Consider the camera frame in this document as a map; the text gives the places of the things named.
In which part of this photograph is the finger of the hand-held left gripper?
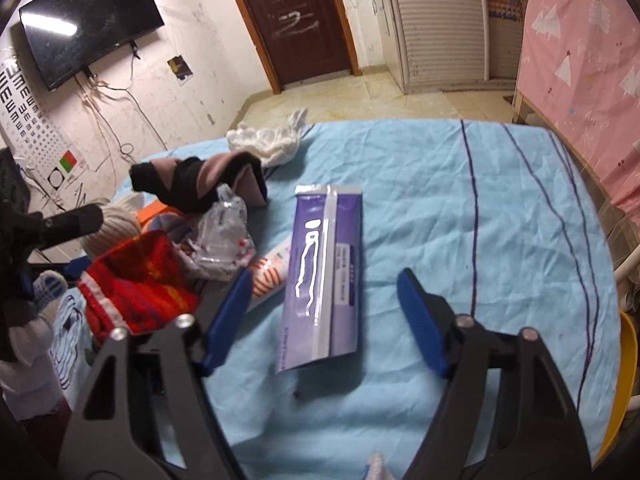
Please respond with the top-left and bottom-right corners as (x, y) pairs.
(42, 204), (104, 250)

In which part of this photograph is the orange box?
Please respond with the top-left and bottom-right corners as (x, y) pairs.
(136, 202), (167, 224)

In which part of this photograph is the clear plastic bag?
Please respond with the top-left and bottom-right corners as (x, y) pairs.
(192, 184), (256, 281)

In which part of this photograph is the purple packet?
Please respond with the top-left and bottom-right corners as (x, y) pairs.
(275, 183), (364, 375)

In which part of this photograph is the wooden bed frame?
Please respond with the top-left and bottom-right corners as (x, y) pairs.
(512, 85), (532, 126)

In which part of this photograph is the crumpled white plastic packet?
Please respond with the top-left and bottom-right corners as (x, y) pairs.
(226, 109), (309, 167)

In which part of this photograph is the pink and black garment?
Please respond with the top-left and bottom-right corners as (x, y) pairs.
(129, 154), (271, 214)

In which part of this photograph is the beige knit hat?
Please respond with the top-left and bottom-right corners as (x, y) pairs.
(81, 195), (144, 261)

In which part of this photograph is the white printed cloth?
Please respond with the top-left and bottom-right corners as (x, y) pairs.
(49, 290), (95, 407)

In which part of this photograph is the pink printed curtain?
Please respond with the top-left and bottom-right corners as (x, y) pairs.
(515, 0), (640, 222)

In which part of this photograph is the white orange striped tube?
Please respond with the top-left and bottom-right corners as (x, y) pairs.
(248, 240), (292, 313)

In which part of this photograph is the white louvered wardrobe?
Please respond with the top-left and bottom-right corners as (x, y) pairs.
(380, 0), (523, 95)

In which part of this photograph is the person's left hand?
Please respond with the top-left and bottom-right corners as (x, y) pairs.
(31, 269), (69, 307)

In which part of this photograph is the red knitted cloth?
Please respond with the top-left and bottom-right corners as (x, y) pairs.
(77, 231), (201, 345)

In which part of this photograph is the small dark wall picture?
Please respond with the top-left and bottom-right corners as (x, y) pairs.
(167, 56), (194, 84)

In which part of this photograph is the eye chart wall poster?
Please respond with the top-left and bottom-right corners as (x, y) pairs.
(0, 57), (87, 202)

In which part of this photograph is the light blue tablecloth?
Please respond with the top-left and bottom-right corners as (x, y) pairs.
(50, 119), (622, 480)

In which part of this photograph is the dark brown wooden door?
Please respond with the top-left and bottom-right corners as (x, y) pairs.
(218, 0), (362, 94)

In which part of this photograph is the wall cable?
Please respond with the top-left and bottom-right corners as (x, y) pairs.
(75, 72), (167, 172)

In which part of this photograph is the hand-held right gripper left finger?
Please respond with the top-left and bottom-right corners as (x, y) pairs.
(59, 269), (253, 480)

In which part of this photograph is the black wall television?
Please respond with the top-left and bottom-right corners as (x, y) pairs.
(19, 0), (166, 92)

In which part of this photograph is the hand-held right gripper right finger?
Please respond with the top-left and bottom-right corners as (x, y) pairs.
(396, 268), (593, 480)

